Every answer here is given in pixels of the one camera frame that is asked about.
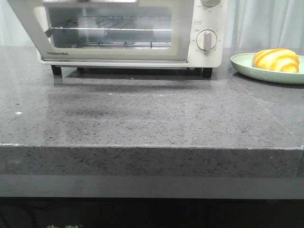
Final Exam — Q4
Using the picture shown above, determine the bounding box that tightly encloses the metal wire oven rack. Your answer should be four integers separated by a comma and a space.
45, 16, 172, 49

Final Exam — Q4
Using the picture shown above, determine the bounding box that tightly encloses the lower timer knob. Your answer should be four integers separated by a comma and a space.
196, 30, 217, 51

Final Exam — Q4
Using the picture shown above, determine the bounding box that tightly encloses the upper temperature knob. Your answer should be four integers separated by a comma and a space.
200, 0, 220, 8

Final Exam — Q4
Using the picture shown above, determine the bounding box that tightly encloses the light green plate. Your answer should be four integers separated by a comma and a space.
230, 53, 304, 85

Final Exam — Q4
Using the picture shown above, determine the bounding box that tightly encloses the yellow striped croissant bread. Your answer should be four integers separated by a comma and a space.
252, 48, 300, 73

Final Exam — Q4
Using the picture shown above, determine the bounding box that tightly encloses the white Toshiba toaster oven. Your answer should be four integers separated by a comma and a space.
28, 0, 229, 79

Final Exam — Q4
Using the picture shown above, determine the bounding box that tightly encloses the glass oven door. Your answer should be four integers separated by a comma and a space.
9, 0, 194, 62

